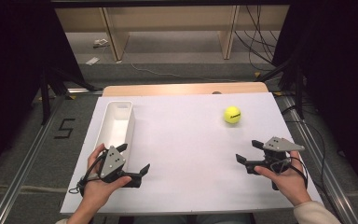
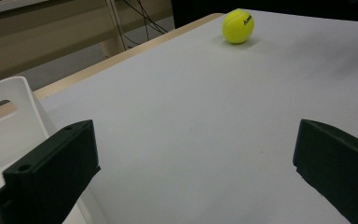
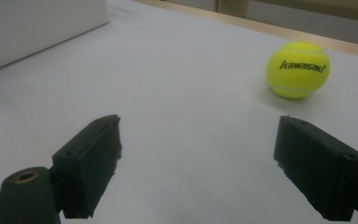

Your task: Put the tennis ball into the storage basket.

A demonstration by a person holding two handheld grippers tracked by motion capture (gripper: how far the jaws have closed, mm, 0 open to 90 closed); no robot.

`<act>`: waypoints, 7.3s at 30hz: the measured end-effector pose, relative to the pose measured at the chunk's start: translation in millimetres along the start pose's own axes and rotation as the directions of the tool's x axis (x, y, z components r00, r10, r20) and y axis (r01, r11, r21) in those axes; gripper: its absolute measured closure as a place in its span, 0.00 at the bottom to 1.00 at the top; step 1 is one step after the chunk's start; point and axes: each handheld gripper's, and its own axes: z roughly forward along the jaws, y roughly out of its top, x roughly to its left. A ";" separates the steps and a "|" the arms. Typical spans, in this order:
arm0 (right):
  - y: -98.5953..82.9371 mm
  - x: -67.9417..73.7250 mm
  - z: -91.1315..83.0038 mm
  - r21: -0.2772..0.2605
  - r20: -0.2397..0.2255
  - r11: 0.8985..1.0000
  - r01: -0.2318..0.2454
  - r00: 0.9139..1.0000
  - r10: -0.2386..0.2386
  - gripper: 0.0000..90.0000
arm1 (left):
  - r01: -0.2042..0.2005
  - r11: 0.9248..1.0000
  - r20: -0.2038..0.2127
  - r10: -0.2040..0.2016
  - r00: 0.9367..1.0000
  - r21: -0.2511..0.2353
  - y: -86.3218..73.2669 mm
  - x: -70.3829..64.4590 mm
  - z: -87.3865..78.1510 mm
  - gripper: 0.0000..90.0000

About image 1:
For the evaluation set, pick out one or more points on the white plastic bin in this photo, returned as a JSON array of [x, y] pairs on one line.
[[118, 124]]

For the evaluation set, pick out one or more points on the white paper slip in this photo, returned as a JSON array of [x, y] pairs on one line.
[[92, 61]]

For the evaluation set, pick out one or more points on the person's right hand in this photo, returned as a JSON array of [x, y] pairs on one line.
[[290, 183]]

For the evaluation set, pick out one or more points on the white foam board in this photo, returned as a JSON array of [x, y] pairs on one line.
[[186, 143]]

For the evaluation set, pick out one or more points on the yellow tennis ball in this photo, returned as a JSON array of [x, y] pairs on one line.
[[232, 114]]

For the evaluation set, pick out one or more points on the light wooden desk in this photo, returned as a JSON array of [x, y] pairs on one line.
[[174, 18]]

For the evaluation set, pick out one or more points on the black tripod stand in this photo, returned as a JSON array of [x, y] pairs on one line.
[[296, 84], [48, 93]]

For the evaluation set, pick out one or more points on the wooden table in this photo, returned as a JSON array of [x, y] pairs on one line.
[[183, 88]]

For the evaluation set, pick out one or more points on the small white device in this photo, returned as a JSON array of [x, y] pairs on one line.
[[101, 42]]

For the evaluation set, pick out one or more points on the aluminium floor rail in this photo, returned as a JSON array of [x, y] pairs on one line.
[[309, 137], [27, 161]]

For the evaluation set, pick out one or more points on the person's left hand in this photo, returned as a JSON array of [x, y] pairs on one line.
[[98, 189]]

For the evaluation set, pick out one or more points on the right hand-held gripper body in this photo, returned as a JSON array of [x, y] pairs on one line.
[[278, 146]]

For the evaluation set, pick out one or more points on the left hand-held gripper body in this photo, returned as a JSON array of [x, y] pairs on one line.
[[113, 163]]

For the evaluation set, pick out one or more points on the black curtain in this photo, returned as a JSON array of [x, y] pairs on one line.
[[6, 62], [348, 62]]

